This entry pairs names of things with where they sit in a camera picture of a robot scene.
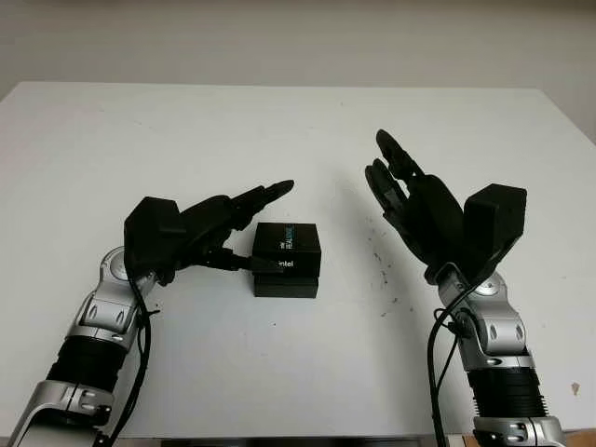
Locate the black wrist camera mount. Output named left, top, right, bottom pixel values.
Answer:
left=123, top=196, right=188, bottom=288
left=463, top=183, right=529, bottom=286

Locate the black camera box base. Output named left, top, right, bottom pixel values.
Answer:
left=253, top=277, right=320, bottom=300

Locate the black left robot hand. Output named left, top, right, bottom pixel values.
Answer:
left=156, top=179, right=297, bottom=286

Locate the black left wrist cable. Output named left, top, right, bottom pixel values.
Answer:
left=107, top=274, right=163, bottom=447

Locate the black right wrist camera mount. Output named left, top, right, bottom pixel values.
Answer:
left=463, top=183, right=529, bottom=286

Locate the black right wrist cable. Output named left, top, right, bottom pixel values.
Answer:
left=427, top=278, right=472, bottom=447

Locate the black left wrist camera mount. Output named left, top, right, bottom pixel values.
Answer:
left=123, top=196, right=188, bottom=288

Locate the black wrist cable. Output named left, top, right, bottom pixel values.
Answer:
left=107, top=274, right=163, bottom=447
left=427, top=278, right=472, bottom=447

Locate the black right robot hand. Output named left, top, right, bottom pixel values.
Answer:
left=364, top=129, right=467, bottom=281

